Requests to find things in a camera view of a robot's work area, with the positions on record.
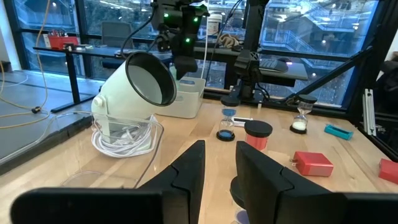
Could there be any white coiled lamp cable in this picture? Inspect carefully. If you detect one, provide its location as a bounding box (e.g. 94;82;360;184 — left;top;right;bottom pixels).
91;114;164;159

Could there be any clear plastic bin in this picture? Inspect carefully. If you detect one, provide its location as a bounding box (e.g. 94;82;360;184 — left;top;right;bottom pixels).
0;110;165;190

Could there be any red sand hourglass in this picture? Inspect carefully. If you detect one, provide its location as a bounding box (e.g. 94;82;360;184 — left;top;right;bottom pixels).
243;119;274;153

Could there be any beige cloth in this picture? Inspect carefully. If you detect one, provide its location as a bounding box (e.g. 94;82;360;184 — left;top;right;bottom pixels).
217;33;240;49

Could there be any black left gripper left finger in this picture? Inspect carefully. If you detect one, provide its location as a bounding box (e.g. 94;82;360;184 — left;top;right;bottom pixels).
10;139;206;224

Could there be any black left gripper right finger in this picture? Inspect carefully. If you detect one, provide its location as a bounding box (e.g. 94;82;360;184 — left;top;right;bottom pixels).
235;140;398;224

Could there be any long black office desk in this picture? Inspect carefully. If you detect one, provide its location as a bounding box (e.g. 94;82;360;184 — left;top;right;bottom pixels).
32;46;308;113

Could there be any white round cup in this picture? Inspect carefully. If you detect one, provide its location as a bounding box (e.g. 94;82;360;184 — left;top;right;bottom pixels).
91;51;178;144

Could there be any small white digital clock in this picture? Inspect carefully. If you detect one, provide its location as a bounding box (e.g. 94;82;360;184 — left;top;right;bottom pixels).
231;116;254;128

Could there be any white sand hourglass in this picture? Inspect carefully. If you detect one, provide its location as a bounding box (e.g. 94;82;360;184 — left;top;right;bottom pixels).
289;94;318;135

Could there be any small red digital clock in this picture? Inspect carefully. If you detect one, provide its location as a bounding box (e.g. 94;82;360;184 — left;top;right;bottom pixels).
378;157;398;185

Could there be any red box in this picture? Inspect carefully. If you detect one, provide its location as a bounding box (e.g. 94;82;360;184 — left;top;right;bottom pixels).
46;30;80;50

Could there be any red USB wall charger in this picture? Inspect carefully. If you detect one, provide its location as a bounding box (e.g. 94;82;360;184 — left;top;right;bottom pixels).
290;151;335;177

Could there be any white plastic bin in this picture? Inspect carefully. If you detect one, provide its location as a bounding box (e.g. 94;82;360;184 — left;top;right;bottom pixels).
155;77;207;119

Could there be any grey office chair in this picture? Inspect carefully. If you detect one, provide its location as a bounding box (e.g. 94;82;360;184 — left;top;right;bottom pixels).
101;21;134;49

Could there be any yellow hanging cable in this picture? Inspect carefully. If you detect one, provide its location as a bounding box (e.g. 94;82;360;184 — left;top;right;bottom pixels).
0;0;52;130

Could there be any white jar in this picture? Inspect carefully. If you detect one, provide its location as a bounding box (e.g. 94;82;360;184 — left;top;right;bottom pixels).
206;12;223;35

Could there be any silver aluminium extrusion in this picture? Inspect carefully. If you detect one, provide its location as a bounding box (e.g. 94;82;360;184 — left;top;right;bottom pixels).
362;88;377;137

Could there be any purple sand hourglass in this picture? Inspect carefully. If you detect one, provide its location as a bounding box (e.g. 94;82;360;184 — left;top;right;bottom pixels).
229;175;250;224

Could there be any small teal digital clock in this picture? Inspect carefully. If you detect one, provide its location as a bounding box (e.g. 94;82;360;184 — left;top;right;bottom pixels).
323;123;354;141

